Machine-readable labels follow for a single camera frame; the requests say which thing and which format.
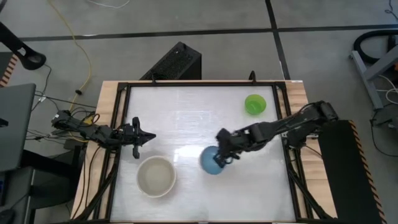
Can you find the blue bowl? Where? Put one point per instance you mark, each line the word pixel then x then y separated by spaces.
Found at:
pixel 207 161

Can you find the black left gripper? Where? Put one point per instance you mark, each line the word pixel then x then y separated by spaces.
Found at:
pixel 136 137

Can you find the black metal table frame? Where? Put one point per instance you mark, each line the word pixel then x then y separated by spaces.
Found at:
pixel 202 83

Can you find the black desk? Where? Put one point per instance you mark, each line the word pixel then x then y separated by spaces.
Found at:
pixel 46 161

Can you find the small green bowl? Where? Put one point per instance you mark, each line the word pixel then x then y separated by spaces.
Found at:
pixel 255 104

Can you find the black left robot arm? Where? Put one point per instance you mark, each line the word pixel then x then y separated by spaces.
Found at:
pixel 93 132

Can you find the black computer tower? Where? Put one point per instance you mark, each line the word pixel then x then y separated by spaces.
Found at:
pixel 174 63

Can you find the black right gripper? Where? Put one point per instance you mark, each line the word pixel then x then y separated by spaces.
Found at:
pixel 234 141

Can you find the black panel with hazard stripes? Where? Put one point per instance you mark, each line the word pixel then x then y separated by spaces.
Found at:
pixel 345 174

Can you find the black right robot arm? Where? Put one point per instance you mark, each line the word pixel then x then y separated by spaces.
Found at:
pixel 295 119

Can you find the large off-white bowl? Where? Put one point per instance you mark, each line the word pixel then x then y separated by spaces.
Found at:
pixel 156 177

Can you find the grey metal frame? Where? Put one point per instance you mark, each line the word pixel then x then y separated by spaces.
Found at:
pixel 370 74

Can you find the grey laptop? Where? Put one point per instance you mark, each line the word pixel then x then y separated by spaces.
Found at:
pixel 15 124

